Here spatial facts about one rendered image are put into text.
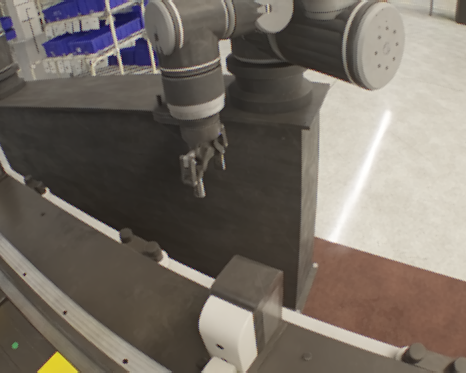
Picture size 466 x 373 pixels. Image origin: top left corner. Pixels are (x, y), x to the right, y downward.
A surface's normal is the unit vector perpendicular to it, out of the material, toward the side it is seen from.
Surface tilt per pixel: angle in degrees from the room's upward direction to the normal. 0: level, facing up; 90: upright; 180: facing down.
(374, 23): 85
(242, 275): 0
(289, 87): 90
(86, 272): 0
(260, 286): 0
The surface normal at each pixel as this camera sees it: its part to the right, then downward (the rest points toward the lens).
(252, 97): -0.31, -0.50
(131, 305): -0.11, -0.78
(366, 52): 0.50, 0.48
